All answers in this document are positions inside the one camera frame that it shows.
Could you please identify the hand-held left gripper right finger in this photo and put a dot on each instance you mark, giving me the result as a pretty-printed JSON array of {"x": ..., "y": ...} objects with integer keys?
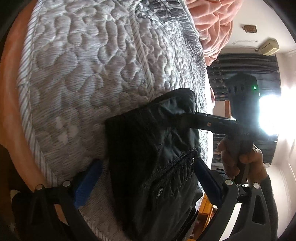
[{"x": 208, "y": 183}]

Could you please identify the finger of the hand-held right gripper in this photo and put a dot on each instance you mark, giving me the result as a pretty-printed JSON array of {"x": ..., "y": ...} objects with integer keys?
[{"x": 208, "y": 122}]

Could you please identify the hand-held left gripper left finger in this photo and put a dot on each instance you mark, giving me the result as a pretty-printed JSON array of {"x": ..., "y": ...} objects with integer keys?
[{"x": 89, "y": 183}]

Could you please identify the black pants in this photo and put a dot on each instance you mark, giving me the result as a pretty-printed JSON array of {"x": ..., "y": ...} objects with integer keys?
[{"x": 138, "y": 150}]

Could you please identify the person's right hand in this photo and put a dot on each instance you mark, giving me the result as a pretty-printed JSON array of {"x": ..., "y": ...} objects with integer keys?
[{"x": 256, "y": 164}]

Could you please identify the yellow wooden dresser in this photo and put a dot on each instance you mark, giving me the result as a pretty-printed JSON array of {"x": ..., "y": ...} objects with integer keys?
[{"x": 205, "y": 208}]

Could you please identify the bright window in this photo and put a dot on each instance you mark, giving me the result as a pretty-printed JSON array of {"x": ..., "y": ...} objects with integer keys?
[{"x": 270, "y": 115}]

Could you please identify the beige air conditioner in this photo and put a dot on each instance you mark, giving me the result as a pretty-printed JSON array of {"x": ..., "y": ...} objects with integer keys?
[{"x": 269, "y": 47}]

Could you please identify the pink fleece blanket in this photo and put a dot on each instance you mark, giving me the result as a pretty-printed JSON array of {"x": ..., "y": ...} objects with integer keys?
[{"x": 212, "y": 27}]

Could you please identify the grey quilted bedspread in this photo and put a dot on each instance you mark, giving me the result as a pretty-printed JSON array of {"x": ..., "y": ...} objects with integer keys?
[{"x": 81, "y": 81}]

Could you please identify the dark wooden wall frame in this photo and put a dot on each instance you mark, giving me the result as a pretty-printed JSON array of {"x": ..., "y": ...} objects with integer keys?
[{"x": 249, "y": 28}]

